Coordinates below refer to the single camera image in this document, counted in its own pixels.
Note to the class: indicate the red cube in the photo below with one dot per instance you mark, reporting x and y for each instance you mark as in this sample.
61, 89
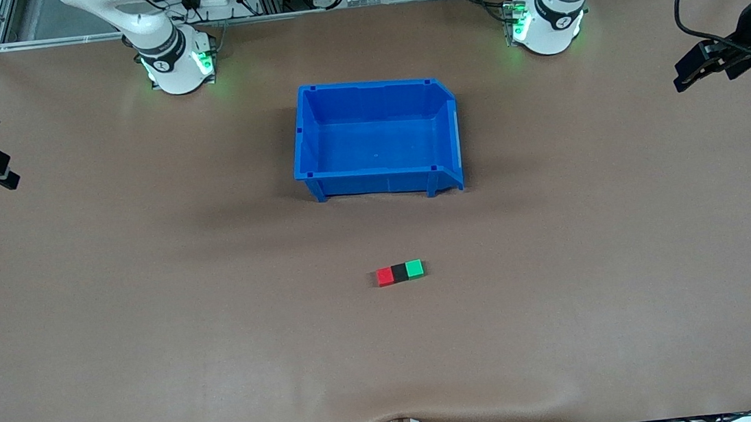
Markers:
385, 277

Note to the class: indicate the brown table mat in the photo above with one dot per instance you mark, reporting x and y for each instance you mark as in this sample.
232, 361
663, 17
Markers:
224, 356

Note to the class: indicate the green cube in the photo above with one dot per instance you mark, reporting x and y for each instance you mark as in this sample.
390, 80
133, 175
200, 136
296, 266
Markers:
415, 269

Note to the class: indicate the silver table edge rail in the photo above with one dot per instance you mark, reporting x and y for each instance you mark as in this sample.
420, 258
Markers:
329, 11

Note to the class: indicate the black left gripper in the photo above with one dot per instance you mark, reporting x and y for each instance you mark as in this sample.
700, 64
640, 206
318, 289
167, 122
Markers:
746, 31

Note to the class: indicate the blue plastic storage bin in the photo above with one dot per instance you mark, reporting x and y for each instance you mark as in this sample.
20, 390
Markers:
376, 149

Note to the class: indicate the black cube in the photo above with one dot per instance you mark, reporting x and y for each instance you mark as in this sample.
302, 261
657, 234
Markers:
400, 273

